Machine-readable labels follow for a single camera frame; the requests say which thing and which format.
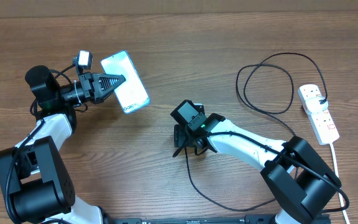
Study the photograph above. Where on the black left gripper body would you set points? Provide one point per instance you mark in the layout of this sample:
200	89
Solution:
86	88

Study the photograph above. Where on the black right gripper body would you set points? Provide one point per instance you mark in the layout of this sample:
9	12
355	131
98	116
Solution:
184	135

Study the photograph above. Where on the Galaxy S24 smartphone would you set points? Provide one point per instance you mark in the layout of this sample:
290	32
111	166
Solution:
131	94

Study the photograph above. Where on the white power strip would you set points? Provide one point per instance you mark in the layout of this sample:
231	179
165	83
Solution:
322	122

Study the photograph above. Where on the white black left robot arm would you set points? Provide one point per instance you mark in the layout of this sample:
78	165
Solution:
34	180

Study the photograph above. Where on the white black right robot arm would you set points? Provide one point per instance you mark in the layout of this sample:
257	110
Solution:
300	181

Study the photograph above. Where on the white charger adapter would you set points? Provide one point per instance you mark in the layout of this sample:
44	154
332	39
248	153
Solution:
316	104

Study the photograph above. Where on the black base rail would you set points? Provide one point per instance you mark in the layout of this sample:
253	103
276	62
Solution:
248	219

